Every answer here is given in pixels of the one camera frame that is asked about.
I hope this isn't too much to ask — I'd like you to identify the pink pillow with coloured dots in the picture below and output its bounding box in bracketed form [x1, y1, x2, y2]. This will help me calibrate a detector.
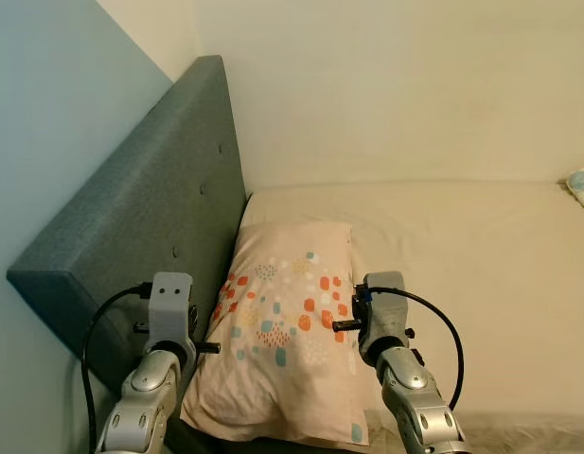
[180, 219, 370, 447]

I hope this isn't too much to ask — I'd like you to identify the beige sheeted bed mattress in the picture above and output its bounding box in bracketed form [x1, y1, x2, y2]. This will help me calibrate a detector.
[178, 180, 584, 454]

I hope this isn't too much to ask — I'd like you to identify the dark teal padded headboard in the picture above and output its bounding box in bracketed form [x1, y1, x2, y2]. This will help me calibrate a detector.
[6, 55, 250, 393]

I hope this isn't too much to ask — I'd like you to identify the cream cartoon print blanket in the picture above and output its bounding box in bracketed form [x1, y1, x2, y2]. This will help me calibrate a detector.
[566, 168, 584, 214]

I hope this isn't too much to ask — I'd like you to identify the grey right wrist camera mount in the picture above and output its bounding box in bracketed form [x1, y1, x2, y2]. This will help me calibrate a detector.
[361, 271, 411, 346]

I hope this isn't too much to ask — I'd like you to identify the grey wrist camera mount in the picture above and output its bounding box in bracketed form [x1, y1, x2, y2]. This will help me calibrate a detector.
[361, 271, 411, 346]
[148, 272, 196, 346]

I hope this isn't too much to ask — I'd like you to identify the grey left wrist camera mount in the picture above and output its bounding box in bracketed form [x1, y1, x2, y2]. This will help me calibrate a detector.
[148, 272, 196, 346]

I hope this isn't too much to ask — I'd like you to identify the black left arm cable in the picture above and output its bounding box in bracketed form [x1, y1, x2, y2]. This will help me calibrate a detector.
[80, 284, 152, 454]

